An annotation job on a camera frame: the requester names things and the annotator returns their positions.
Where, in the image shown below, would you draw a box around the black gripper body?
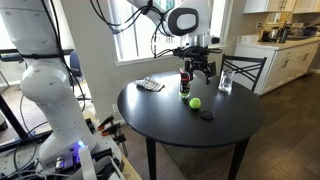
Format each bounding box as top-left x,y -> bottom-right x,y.
184,49 -> 215,73

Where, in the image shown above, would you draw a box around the green tennis ball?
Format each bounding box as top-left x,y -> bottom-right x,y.
189,97 -> 202,110

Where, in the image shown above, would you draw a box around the clear glass cup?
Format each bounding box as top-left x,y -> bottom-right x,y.
218,69 -> 235,93

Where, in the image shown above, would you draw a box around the white framed window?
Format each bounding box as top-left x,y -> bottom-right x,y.
108,0 -> 234,66

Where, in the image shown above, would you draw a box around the checkered dish cloth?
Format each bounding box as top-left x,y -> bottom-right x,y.
134,76 -> 166,93

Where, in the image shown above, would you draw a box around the black round lid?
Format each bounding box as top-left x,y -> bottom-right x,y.
200,110 -> 215,121

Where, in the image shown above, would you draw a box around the round black table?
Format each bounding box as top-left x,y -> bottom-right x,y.
117,70 -> 266,180

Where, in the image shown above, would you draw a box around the silver kettle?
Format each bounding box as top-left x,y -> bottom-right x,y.
268,27 -> 281,42

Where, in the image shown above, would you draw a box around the white kitchen counter cabinet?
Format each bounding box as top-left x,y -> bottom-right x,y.
234,34 -> 320,96

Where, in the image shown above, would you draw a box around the black coffee maker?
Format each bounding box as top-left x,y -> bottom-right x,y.
279,22 -> 292,44

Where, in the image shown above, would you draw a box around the black clamp with silver tip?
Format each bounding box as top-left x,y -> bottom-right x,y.
113,133 -> 130,158

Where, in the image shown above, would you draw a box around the blue office chair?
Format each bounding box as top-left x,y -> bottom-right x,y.
69,50 -> 93,103

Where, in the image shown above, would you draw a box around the wooden robot stand top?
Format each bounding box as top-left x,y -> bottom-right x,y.
119,155 -> 143,180

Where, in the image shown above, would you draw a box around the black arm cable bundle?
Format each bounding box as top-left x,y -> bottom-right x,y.
89,0 -> 175,60

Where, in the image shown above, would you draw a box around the orange handled black clamp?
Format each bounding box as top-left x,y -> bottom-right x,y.
97,114 -> 116,131
101,123 -> 122,137

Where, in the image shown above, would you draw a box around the white wall cabinets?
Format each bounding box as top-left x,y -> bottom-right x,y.
243,0 -> 320,15

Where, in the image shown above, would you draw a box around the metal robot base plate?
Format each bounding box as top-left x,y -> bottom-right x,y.
0,133 -> 126,180

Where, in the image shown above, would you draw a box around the black floor cables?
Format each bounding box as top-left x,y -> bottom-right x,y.
12,94 -> 51,176

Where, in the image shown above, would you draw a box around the black desk frame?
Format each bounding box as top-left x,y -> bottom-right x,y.
0,48 -> 75,153

